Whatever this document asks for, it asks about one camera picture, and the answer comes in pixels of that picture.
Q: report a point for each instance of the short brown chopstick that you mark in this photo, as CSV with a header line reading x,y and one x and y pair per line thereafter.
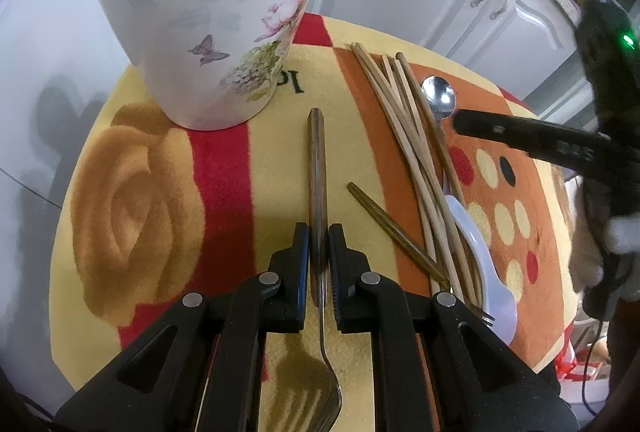
x,y
400,237

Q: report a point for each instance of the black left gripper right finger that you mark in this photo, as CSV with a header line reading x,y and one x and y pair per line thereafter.
x,y
436,365

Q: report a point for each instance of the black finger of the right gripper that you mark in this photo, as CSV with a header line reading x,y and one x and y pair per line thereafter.
x,y
575,150

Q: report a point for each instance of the colourful patterned table mat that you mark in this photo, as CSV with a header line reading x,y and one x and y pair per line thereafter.
x,y
154,211

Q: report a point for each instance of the wooden chopstick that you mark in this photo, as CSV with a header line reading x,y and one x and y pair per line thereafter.
x,y
436,133
464,282
399,124
430,248

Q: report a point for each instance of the white gloved right hand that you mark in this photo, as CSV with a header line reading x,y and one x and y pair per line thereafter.
x,y
598,236

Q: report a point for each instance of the wooden handled metal fork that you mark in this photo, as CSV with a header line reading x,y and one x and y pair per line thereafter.
x,y
318,191

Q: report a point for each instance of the white plastic spoon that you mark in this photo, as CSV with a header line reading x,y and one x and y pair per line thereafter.
x,y
497,301

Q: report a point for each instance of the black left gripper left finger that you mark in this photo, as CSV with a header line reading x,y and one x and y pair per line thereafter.
x,y
198,367

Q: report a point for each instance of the metal spoon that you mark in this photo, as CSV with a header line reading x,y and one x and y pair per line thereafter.
x,y
441,99

